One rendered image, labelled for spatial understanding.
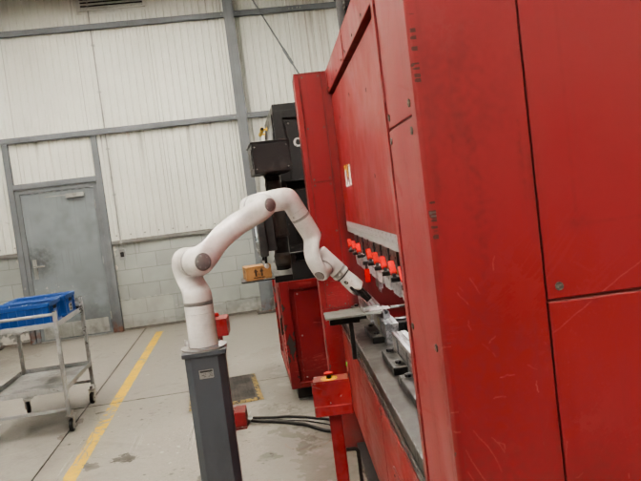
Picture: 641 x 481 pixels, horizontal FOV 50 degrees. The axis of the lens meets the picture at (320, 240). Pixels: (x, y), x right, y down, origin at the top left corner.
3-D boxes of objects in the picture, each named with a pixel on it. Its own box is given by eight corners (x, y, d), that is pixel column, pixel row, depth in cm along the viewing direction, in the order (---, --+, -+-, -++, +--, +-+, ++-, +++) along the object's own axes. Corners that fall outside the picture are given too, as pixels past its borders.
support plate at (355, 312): (323, 314, 334) (322, 312, 334) (376, 307, 336) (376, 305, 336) (325, 321, 316) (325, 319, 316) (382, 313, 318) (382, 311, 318)
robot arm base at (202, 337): (179, 356, 273) (173, 310, 272) (183, 346, 292) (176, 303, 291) (226, 348, 276) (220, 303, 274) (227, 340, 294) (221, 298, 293)
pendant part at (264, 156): (261, 271, 472) (246, 149, 466) (297, 266, 475) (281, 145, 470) (266, 279, 422) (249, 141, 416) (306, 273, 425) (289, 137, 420)
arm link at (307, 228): (297, 226, 300) (331, 281, 310) (311, 208, 312) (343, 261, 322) (281, 232, 305) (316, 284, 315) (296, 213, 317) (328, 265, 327)
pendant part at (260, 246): (257, 252, 463) (250, 199, 460) (274, 250, 464) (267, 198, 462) (260, 257, 418) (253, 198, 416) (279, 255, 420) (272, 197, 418)
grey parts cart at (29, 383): (24, 410, 606) (8, 305, 600) (99, 399, 613) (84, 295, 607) (-12, 446, 516) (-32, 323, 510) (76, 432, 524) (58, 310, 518)
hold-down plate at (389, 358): (382, 357, 282) (381, 350, 281) (395, 355, 282) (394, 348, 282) (394, 376, 252) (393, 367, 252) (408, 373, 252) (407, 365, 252)
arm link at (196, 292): (191, 307, 274) (182, 249, 273) (173, 304, 290) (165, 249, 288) (217, 302, 281) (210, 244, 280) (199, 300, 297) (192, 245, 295)
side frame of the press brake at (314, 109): (336, 438, 441) (291, 81, 427) (465, 420, 446) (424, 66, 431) (340, 452, 416) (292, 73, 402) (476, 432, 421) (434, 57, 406)
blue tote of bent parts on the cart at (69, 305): (19, 318, 599) (16, 298, 598) (77, 310, 605) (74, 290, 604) (6, 324, 564) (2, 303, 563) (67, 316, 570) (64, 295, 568)
